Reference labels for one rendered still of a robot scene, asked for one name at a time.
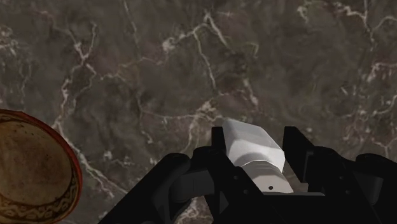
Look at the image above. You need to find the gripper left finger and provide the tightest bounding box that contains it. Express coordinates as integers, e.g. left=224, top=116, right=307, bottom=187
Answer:
left=97, top=125, right=265, bottom=224

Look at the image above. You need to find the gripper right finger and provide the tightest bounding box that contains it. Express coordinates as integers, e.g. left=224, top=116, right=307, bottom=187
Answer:
left=282, top=125, right=397, bottom=224

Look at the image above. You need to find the white faceted shaker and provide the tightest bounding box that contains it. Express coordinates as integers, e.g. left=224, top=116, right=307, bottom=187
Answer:
left=221, top=118, right=294, bottom=193

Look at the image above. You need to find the brown bowl with red rim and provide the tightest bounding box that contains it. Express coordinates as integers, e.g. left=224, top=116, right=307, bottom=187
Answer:
left=0, top=108, right=83, bottom=224

